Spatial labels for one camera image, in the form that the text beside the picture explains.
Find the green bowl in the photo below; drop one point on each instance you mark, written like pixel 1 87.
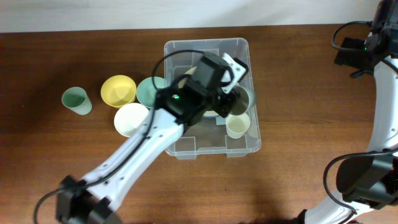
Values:
pixel 146 92

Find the yellow bowl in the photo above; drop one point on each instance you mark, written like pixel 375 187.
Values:
pixel 118 91

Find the green cup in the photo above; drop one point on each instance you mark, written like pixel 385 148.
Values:
pixel 77 100

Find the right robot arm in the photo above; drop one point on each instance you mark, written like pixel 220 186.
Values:
pixel 359 183

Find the grey cup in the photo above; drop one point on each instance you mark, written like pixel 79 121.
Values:
pixel 246 100

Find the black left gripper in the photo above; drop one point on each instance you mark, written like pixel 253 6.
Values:
pixel 224 106

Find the clear plastic storage container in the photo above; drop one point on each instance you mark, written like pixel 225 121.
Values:
pixel 206 137

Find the white bowl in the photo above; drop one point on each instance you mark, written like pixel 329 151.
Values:
pixel 128 118

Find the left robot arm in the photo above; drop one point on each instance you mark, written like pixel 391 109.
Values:
pixel 97 196

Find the cream white plate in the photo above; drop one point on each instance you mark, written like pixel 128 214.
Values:
pixel 189 73

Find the cream white cup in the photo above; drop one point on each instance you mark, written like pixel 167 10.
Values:
pixel 237 125

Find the white label in container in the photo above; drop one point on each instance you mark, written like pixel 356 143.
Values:
pixel 220 121

